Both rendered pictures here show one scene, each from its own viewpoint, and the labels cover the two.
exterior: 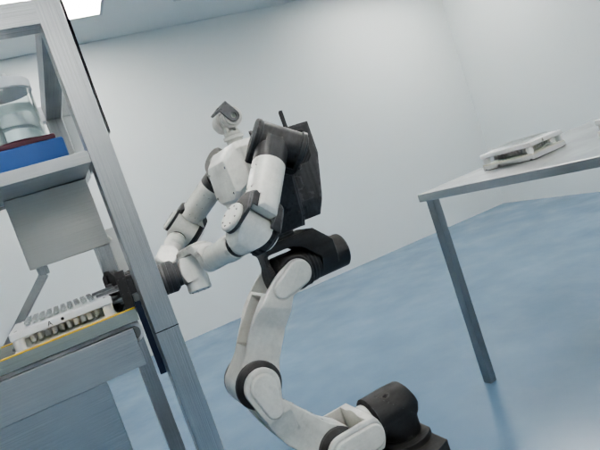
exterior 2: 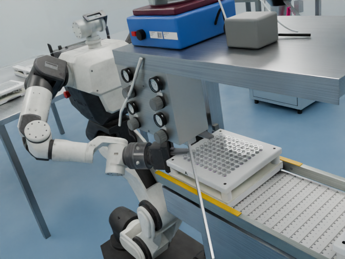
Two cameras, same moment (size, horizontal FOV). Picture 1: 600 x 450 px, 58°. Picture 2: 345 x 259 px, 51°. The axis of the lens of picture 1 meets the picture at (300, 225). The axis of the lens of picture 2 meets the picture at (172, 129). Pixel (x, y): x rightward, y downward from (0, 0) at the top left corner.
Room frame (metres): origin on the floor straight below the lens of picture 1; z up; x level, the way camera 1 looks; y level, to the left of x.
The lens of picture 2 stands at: (1.74, 1.55, 1.54)
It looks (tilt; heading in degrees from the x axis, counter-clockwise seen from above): 25 degrees down; 259
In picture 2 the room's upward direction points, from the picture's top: 11 degrees counter-clockwise
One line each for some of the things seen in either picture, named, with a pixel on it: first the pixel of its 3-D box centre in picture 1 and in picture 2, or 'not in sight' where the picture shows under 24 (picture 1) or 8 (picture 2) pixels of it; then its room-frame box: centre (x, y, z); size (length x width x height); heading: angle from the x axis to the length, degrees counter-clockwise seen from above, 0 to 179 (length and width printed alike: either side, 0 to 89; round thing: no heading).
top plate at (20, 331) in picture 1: (62, 313); (223, 156); (1.43, 0.67, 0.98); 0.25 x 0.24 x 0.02; 24
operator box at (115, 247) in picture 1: (120, 256); not in sight; (2.32, 0.77, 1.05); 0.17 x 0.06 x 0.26; 24
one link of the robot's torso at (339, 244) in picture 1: (303, 255); (108, 131); (1.73, 0.02, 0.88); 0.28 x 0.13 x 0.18; 114
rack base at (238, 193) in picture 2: (68, 330); (224, 170); (1.43, 0.67, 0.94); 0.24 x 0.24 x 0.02; 24
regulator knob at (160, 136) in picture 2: not in sight; (160, 135); (1.61, 0.73, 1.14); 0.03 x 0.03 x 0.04; 24
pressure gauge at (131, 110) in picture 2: not in sight; (132, 107); (1.65, 0.62, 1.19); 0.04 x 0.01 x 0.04; 114
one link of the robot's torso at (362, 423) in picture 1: (343, 437); (146, 238); (1.70, 0.09, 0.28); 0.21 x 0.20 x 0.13; 114
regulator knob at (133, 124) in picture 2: not in sight; (133, 122); (1.66, 0.62, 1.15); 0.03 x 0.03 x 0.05; 24
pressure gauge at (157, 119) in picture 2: not in sight; (159, 119); (1.60, 0.73, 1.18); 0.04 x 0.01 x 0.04; 114
